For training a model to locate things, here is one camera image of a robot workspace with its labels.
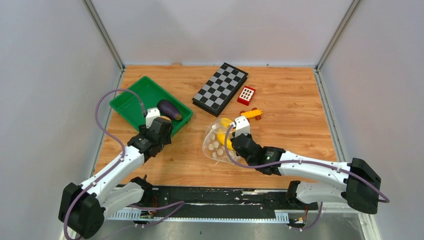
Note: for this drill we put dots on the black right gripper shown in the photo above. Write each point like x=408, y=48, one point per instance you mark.
x=249, y=135

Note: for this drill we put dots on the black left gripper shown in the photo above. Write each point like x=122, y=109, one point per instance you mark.
x=143, y=130

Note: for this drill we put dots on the brown fake potato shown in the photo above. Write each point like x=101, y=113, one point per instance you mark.
x=166, y=118

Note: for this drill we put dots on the dark purple fake eggplant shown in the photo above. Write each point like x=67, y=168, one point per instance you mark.
x=169, y=110

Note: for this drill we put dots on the clear zip top bag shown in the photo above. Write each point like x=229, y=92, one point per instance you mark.
x=213, y=149

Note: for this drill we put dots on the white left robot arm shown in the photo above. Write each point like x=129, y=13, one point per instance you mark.
x=85, y=206

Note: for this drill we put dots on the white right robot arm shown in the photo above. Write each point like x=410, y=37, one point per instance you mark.
x=353, y=183

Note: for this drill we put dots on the yellow fake banana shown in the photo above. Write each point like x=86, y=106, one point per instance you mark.
x=221, y=130

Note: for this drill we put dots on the yellow toy block car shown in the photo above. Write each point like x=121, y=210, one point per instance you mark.
x=254, y=113

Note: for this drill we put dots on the red white toy block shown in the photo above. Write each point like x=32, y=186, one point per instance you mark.
x=246, y=95

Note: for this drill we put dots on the black grey checkerboard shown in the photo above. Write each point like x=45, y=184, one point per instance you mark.
x=219, y=90

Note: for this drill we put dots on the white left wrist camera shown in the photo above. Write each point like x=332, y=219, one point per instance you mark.
x=152, y=114

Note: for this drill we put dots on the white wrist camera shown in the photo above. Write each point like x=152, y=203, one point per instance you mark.
x=152, y=114
x=242, y=126

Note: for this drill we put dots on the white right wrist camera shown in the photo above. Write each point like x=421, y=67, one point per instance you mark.
x=242, y=126

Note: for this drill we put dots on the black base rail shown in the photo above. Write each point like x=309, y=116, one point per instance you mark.
x=222, y=203

